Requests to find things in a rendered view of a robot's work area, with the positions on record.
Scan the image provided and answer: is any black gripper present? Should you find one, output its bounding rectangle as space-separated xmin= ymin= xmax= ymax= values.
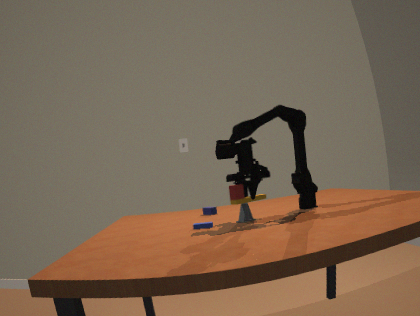
xmin=226 ymin=156 xmax=270 ymax=200

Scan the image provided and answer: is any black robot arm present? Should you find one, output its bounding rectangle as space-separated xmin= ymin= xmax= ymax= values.
xmin=215 ymin=105 xmax=318 ymax=209

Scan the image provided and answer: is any yellow bar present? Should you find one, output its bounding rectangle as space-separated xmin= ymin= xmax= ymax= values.
xmin=229 ymin=184 xmax=266 ymax=205

